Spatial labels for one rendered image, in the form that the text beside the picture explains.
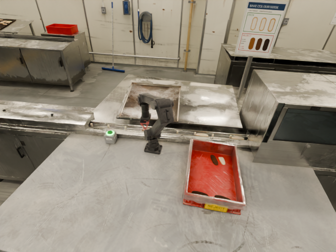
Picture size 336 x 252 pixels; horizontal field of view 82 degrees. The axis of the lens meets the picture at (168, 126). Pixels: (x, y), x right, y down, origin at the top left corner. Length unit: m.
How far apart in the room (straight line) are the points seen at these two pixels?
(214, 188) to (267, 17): 1.52
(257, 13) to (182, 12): 3.04
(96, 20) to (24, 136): 3.89
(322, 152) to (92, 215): 1.45
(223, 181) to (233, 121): 0.60
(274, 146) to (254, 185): 0.29
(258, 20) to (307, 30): 3.62
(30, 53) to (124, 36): 2.06
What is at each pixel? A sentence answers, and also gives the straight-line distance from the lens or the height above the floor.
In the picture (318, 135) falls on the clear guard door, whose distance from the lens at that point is 1.50.
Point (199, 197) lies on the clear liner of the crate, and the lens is 1.08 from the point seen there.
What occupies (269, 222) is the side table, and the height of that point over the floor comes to 0.82.
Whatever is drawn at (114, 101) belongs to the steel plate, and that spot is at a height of 0.82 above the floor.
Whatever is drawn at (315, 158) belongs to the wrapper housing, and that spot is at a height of 0.91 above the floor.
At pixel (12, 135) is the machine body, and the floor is 0.74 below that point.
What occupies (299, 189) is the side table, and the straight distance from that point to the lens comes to 1.49.
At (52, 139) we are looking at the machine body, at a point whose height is 0.74.
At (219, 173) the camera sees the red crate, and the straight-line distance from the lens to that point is 1.35.
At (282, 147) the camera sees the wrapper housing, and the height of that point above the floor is 0.98.
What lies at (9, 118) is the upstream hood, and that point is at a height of 0.92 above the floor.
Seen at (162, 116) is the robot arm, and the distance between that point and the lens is 1.00.
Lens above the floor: 1.81
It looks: 37 degrees down
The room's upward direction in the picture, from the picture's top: 3 degrees clockwise
